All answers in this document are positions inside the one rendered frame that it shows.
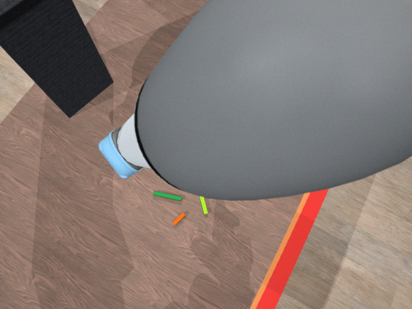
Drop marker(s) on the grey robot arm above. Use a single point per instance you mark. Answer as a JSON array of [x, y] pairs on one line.
[[261, 99]]

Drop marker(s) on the orange rod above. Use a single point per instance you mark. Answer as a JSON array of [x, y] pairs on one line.
[[178, 218]]

